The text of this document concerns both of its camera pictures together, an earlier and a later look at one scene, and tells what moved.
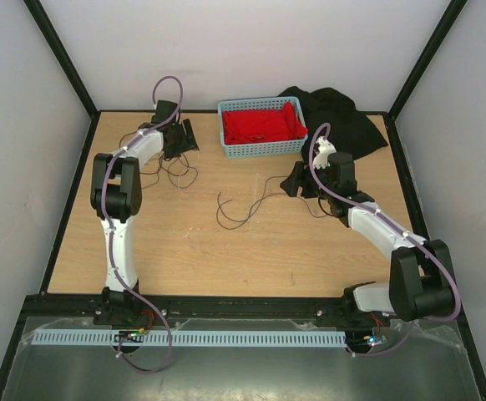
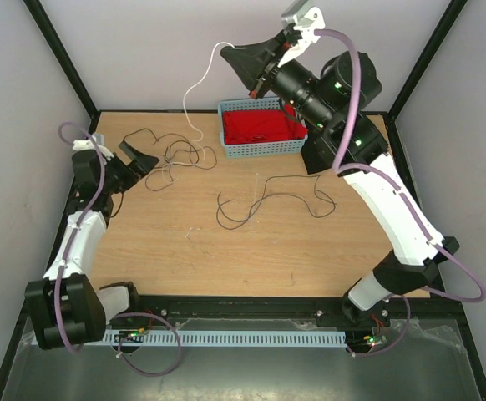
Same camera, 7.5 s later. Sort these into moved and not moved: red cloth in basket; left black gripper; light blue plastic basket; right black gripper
Moved: left black gripper; right black gripper
Not moved: red cloth in basket; light blue plastic basket
